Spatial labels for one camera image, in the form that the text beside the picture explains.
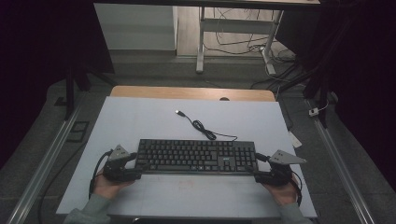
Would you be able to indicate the person's left hand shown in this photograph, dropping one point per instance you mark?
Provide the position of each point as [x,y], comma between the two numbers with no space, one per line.
[107,188]

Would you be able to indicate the person's right hand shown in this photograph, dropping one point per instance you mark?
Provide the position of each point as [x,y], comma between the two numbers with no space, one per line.
[286,194]

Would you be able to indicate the wooden table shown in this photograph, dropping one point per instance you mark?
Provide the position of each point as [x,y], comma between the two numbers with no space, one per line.
[186,92]

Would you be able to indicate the small white adapter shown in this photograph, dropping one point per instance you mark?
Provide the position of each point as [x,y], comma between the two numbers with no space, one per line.
[313,112]

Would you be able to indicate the black floor plate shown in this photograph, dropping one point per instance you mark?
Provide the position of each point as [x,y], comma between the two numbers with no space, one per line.
[77,131]

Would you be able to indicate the white paper tag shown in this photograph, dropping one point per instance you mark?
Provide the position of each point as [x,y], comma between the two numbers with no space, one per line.
[295,140]

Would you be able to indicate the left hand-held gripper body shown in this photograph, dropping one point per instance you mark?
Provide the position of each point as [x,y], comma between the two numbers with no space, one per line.
[120,172]

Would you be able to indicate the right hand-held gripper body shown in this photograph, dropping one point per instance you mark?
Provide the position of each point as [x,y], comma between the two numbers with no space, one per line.
[275,177]

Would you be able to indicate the desk with white legs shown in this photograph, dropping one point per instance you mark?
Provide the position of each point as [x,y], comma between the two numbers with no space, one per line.
[236,25]

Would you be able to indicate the aluminium rail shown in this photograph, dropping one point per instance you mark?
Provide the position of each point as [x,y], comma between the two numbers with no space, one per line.
[339,168]
[46,168]

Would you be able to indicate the white cabinet panel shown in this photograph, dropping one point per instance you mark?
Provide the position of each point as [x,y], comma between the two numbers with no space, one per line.
[137,28]

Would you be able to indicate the black computer keyboard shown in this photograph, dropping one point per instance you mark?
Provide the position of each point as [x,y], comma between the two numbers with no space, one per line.
[186,155]

